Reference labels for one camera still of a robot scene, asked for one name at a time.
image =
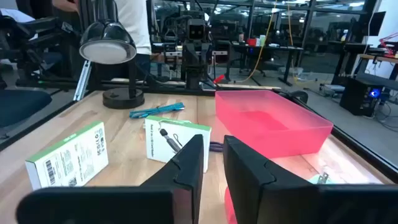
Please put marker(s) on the black wall monitor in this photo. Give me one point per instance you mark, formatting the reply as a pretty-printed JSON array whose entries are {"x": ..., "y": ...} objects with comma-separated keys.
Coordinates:
[{"x": 377, "y": 23}]

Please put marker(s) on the dark blue office chair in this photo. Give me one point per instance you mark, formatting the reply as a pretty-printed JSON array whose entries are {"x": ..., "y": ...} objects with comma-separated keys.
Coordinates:
[{"x": 21, "y": 105}]

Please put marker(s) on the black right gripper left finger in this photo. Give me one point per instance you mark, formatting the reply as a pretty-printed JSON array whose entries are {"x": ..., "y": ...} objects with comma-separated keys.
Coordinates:
[{"x": 180, "y": 174}]

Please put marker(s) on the black computer tower blue light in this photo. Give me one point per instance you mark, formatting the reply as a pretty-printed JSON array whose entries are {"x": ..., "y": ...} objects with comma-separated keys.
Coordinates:
[{"x": 357, "y": 96}]

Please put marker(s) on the pink translucent plastic bin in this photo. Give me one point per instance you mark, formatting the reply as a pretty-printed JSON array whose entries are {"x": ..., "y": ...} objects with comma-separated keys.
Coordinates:
[{"x": 270, "y": 124}]

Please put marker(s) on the red cup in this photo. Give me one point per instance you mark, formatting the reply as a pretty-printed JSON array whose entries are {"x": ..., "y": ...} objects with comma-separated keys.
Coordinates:
[{"x": 252, "y": 42}]

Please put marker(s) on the black desk lamp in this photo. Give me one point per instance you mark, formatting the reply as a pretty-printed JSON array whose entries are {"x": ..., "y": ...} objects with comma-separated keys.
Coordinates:
[{"x": 107, "y": 34}]

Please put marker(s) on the black rounded edge fixture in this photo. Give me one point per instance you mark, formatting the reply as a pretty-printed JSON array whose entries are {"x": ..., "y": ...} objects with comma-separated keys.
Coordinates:
[{"x": 298, "y": 96}]

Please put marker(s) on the black metal desk frame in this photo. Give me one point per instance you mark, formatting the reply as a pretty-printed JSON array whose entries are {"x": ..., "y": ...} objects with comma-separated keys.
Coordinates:
[{"x": 351, "y": 49}]

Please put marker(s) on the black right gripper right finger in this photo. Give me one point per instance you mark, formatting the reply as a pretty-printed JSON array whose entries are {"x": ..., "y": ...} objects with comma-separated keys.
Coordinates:
[{"x": 248, "y": 180}]

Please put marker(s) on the person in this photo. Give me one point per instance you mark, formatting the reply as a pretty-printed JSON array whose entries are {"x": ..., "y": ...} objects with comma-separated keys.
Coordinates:
[{"x": 133, "y": 25}]

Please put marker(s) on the wooden desk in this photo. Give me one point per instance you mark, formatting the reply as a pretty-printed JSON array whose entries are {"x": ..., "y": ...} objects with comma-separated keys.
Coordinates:
[{"x": 379, "y": 58}]

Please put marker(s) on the black aluminium table frame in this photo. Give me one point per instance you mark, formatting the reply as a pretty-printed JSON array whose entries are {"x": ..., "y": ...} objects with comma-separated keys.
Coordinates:
[{"x": 174, "y": 90}]

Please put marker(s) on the white Acer card reader box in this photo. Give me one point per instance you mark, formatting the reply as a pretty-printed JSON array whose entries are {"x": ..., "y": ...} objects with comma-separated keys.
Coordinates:
[
  {"x": 71, "y": 158},
  {"x": 161, "y": 147}
]

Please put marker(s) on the black background desk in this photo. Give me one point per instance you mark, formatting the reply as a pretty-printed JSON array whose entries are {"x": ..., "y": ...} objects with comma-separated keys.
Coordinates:
[{"x": 280, "y": 48}]

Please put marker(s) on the silver metal bracket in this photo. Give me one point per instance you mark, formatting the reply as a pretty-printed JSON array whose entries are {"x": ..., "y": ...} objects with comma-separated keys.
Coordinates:
[{"x": 82, "y": 81}]

